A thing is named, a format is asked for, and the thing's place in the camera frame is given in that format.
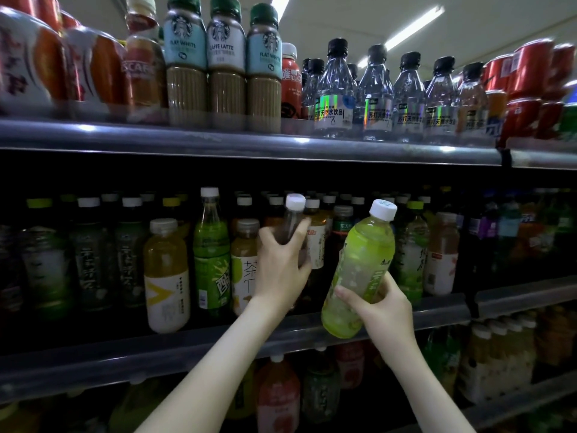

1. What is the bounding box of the green drink bottle white cap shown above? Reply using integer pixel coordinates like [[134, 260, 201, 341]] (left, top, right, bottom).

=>
[[320, 198, 398, 340]]

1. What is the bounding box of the person's right forearm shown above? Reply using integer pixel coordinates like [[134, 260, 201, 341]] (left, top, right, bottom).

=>
[[383, 342, 477, 433]]

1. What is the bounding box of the person's left forearm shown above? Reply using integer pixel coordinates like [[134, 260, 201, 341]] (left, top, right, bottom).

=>
[[135, 301, 289, 433]]

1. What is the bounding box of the clear soda bottle red label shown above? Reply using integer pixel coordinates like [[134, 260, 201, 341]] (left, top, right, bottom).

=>
[[273, 193, 313, 269]]

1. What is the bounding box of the stack of red drink cans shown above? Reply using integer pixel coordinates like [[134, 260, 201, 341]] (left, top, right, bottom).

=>
[[0, 0, 82, 34]]

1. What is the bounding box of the person's right hand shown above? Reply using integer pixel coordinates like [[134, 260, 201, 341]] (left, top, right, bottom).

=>
[[333, 271, 419, 358]]

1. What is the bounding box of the row of tea juice bottles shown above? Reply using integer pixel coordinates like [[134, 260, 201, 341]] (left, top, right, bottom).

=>
[[0, 304, 577, 433]]

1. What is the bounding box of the person's left hand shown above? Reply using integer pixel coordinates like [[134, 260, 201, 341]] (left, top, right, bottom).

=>
[[252, 218, 313, 315]]

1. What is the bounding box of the red label bottle white cap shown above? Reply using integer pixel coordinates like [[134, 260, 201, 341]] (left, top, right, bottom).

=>
[[281, 42, 304, 121]]

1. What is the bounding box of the stack of red printed cans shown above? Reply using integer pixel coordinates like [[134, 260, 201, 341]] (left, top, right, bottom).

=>
[[481, 38, 577, 141]]

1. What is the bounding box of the ceiling tube light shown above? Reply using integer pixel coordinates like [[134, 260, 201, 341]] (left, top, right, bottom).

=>
[[270, 0, 293, 22], [357, 5, 446, 69]]

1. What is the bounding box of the orange soda can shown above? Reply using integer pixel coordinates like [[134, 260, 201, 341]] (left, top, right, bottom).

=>
[[484, 88, 509, 138]]

